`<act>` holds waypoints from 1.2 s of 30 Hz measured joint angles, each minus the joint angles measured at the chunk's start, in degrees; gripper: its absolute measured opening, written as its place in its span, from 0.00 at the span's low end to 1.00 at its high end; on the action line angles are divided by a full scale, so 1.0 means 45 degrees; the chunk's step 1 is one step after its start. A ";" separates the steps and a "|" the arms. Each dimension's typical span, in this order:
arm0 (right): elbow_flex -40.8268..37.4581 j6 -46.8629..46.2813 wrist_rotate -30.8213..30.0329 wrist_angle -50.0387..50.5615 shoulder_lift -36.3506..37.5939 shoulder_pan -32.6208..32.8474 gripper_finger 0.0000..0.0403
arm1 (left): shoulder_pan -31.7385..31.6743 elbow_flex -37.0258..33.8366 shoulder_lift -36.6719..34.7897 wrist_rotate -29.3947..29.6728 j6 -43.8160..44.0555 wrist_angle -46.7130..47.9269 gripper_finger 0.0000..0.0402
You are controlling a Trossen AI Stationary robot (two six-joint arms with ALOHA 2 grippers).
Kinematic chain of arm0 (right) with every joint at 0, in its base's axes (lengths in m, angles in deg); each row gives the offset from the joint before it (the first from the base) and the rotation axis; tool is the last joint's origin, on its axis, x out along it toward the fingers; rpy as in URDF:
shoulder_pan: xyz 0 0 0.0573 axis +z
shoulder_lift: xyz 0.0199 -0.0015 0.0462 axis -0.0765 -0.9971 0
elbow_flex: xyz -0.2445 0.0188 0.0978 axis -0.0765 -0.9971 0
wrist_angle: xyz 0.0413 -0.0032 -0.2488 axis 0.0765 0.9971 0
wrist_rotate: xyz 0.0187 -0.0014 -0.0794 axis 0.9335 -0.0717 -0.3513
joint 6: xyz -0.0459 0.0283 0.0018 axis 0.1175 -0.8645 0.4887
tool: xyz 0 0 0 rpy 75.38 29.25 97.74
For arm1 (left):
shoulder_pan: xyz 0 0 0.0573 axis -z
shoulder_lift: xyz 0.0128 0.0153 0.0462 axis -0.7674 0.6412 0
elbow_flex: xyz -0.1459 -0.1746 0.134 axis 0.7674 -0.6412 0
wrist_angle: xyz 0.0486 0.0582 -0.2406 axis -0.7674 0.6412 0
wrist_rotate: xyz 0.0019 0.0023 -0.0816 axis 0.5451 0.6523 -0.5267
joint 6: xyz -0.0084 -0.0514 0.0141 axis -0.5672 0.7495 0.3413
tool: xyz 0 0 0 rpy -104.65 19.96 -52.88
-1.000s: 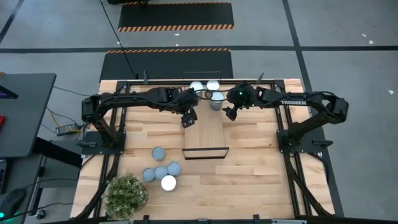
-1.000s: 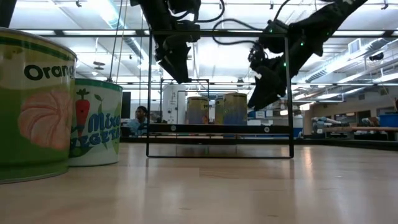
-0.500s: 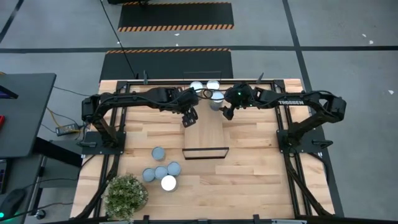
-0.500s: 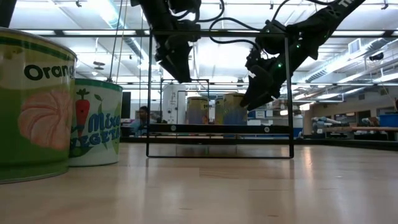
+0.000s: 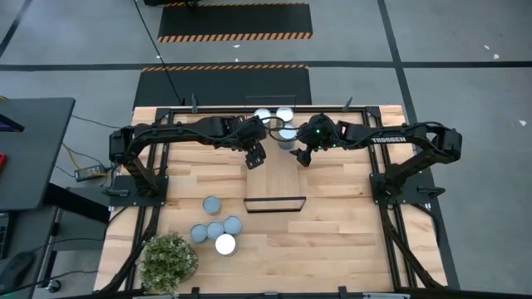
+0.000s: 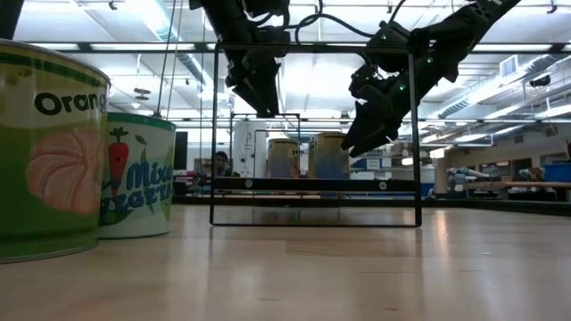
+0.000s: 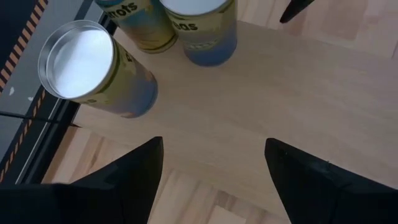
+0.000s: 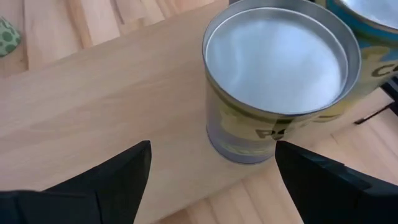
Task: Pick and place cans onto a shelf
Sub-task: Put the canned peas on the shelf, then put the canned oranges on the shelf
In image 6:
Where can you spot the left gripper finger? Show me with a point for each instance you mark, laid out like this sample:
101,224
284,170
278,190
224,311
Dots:
255,100
271,102

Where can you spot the black aluminium rig frame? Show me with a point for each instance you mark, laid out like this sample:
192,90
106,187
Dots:
490,206

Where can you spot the white equipment cabinet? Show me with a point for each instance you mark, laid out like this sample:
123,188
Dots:
250,149

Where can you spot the person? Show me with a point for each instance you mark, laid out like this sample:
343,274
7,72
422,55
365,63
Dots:
220,164

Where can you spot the orange labelled green tin can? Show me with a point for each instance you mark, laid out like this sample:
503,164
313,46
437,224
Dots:
53,178

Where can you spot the grey ceiling air duct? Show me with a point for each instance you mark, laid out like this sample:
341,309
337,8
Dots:
468,104

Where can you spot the wooden workbench with dark frame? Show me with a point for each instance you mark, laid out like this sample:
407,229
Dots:
513,184

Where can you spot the black monitor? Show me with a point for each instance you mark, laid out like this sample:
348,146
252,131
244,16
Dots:
180,150

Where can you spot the pale teal robot arm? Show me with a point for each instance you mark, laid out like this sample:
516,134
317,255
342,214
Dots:
466,173
528,173

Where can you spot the blue plastic tub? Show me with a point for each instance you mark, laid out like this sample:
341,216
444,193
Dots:
557,172

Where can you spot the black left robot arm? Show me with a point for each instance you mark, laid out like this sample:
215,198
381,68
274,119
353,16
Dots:
232,22

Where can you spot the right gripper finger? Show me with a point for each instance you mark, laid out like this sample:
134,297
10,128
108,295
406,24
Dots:
374,140
363,122

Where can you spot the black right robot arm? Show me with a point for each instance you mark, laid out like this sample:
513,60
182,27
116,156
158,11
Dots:
446,40

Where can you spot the peas labelled tin can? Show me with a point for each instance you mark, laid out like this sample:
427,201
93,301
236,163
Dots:
283,160
332,158

